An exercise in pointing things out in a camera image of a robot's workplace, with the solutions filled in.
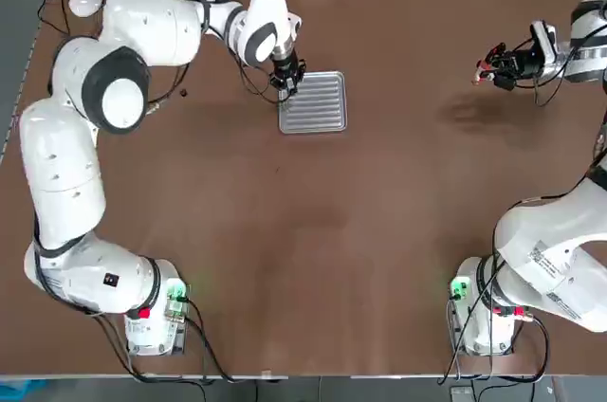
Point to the silver ridged metal tray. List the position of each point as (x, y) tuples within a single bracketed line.
[(318, 108)]

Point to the grey power adapter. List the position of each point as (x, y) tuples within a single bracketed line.
[(462, 395)]

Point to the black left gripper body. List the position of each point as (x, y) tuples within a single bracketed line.
[(288, 66)]

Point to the blue plastic bag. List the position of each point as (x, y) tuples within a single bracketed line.
[(19, 385)]

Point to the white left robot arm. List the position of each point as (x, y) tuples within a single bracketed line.
[(61, 174)]

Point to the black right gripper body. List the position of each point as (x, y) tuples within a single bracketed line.
[(525, 63)]

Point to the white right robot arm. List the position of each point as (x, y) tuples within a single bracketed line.
[(545, 241)]

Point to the small oil bottle red label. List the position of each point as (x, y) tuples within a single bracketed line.
[(481, 69)]

